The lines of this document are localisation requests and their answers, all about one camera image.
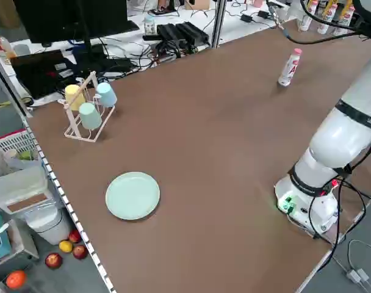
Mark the white drink bottle red label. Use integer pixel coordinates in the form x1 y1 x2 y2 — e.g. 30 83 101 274
278 54 302 87

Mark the pale green plate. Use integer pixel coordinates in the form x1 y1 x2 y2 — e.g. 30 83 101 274
105 172 161 221

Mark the blue plastic cup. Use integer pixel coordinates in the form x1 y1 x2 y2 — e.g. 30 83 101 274
96 82 118 107

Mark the green plastic cup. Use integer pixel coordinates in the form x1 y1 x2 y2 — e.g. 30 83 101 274
78 102 103 131

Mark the yellow plastic cup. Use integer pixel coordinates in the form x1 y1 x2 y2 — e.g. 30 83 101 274
65 84 86 111

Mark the white bucket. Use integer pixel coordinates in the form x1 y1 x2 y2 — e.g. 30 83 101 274
23 204 73 246

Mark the black laptop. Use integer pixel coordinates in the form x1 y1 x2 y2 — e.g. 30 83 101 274
10 49 82 101

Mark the clear plastic container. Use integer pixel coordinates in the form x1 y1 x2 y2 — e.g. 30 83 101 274
0 166 54 216

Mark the black monitor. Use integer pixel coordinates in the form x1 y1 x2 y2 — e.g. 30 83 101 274
13 0 140 45

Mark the white plastic basket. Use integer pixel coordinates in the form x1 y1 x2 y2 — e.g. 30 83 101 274
0 129 41 178

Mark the grey metal bin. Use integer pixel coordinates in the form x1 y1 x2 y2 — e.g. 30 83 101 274
0 218 40 283

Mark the blue crate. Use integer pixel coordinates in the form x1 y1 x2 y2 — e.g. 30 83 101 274
0 203 13 265

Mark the orange fruit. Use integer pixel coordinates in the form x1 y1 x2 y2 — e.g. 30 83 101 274
5 270 28 290

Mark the aluminium profile post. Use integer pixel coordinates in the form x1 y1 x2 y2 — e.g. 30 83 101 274
212 0 228 49

